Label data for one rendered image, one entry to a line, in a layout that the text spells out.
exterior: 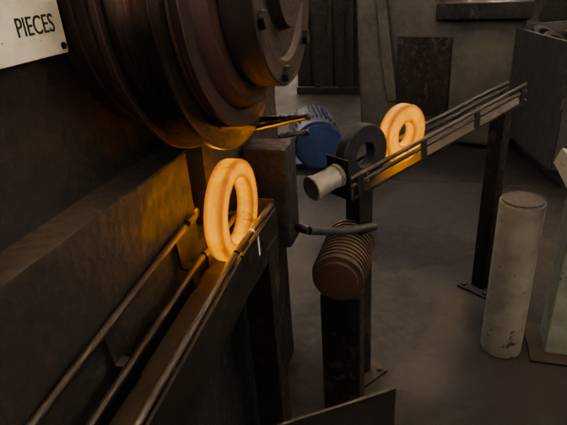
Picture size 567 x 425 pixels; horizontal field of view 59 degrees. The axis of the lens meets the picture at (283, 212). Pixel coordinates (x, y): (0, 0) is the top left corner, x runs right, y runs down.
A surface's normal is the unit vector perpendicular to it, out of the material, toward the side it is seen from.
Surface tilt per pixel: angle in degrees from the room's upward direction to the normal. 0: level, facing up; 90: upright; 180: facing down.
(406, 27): 90
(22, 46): 90
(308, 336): 0
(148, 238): 90
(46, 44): 90
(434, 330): 0
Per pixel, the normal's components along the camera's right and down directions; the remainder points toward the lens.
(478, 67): -0.50, 0.40
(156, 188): 0.96, 0.07
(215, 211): -0.27, 0.04
